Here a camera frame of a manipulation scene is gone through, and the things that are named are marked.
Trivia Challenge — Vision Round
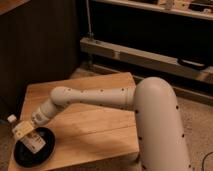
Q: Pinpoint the grey metal beam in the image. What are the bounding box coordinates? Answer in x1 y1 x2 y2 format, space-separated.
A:
80 37 213 85

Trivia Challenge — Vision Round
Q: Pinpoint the wooden shelf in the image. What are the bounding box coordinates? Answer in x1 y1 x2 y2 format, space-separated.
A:
92 0 213 21

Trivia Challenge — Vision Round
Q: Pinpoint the wooden corner cabinet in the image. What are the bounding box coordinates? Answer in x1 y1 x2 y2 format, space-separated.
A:
0 0 29 15

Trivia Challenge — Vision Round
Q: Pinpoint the black handle object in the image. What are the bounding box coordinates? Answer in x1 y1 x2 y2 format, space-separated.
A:
177 58 209 70

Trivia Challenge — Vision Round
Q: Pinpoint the white plastic bottle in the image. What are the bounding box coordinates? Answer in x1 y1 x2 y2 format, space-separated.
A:
7 115 46 154

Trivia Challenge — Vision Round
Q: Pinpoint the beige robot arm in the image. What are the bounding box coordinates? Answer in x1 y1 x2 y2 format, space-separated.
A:
32 77 192 171

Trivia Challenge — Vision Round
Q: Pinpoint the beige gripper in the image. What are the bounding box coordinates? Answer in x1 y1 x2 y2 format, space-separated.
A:
31 99 64 126

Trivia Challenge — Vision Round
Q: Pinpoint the wooden table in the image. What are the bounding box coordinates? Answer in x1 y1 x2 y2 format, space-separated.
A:
8 73 138 171

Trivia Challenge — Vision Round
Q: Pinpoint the black ceramic bowl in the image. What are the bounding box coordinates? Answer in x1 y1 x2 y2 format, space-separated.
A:
13 127 55 168

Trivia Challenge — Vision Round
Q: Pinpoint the metal pole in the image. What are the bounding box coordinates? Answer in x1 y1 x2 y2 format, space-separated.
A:
86 0 94 40

